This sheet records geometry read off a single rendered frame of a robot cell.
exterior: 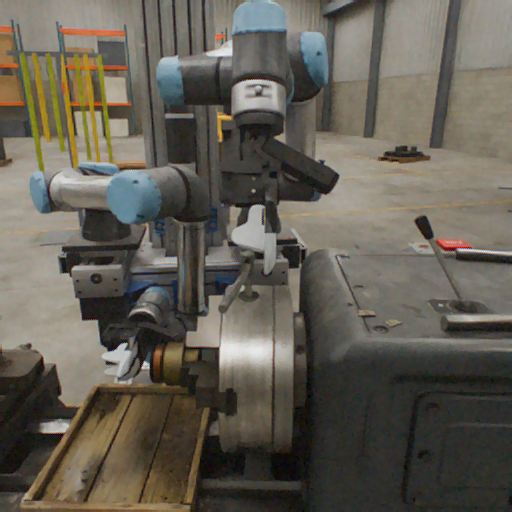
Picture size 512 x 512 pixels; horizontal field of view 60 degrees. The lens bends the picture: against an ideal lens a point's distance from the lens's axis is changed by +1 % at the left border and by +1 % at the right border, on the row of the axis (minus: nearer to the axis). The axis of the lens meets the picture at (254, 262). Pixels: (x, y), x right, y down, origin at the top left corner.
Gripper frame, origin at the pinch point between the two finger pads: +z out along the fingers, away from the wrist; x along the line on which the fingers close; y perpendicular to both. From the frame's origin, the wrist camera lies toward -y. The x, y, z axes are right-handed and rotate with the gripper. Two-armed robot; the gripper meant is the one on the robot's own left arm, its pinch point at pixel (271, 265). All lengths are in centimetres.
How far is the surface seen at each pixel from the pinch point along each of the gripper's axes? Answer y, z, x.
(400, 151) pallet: -356, -303, -1145
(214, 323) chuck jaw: 11.0, 12.0, -26.5
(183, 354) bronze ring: 16.4, 17.4, -22.6
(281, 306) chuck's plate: -2.0, 7.3, -16.2
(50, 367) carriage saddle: 56, 27, -51
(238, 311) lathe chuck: 5.5, 8.2, -15.1
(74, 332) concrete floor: 138, 52, -254
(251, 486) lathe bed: 3, 44, -26
